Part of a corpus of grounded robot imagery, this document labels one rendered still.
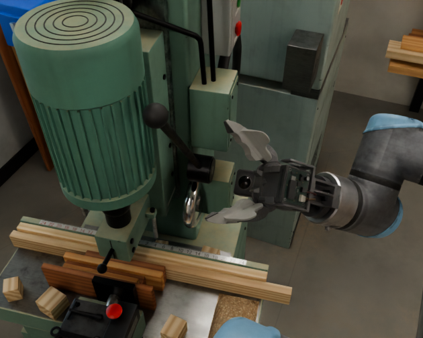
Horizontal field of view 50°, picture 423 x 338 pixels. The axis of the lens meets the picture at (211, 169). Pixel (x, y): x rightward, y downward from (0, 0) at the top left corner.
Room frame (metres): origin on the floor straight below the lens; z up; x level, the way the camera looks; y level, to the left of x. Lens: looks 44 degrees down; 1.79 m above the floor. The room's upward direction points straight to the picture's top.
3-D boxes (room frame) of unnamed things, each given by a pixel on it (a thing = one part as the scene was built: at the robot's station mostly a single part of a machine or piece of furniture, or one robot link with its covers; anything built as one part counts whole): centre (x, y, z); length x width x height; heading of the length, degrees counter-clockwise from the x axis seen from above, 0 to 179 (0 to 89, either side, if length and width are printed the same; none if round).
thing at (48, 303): (0.50, 0.34, 0.92); 0.05 x 0.05 x 0.04; 58
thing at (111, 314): (0.42, 0.18, 1.02); 0.03 x 0.03 x 0.01
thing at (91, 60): (0.60, 0.19, 1.35); 0.18 x 0.18 x 0.31
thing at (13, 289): (0.53, 0.43, 0.92); 0.03 x 0.03 x 0.04; 15
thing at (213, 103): (0.77, -0.01, 1.22); 0.09 x 0.08 x 0.15; 166
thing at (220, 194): (0.74, -0.01, 1.02); 0.09 x 0.07 x 0.12; 76
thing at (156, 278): (0.57, 0.22, 0.93); 0.23 x 0.01 x 0.06; 76
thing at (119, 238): (0.62, 0.18, 1.03); 0.14 x 0.07 x 0.09; 166
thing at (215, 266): (0.62, 0.17, 0.92); 0.60 x 0.02 x 0.05; 76
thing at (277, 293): (0.59, 0.15, 0.92); 0.67 x 0.02 x 0.04; 76
